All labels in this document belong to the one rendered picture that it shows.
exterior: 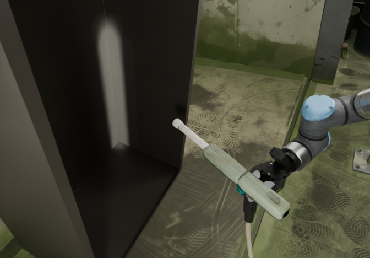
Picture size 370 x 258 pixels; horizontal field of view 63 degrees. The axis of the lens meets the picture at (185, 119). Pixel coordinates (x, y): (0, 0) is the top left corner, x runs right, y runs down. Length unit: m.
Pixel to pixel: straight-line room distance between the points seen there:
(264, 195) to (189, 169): 1.15
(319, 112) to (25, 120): 0.78
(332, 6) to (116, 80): 1.75
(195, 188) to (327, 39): 1.53
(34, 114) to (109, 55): 0.77
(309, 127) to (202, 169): 1.07
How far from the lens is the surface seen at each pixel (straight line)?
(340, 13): 2.55
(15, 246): 1.94
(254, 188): 0.88
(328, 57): 2.70
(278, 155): 0.92
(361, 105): 1.01
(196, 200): 1.83
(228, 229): 1.72
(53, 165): 0.55
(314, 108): 0.99
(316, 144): 1.07
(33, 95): 0.46
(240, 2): 2.66
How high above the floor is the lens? 1.54
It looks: 40 degrees down
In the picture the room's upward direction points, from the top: 8 degrees counter-clockwise
